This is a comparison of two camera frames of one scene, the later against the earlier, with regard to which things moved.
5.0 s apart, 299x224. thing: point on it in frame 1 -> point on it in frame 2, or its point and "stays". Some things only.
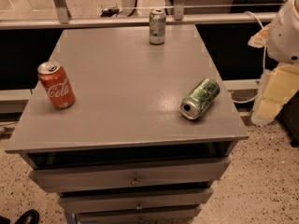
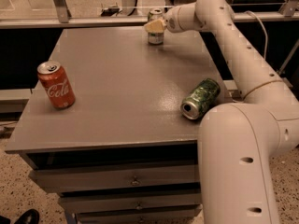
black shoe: x=29 y=217 stays
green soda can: x=200 y=99 stays
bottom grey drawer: x=181 y=215 stays
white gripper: x=285 y=36 -> x=171 y=22
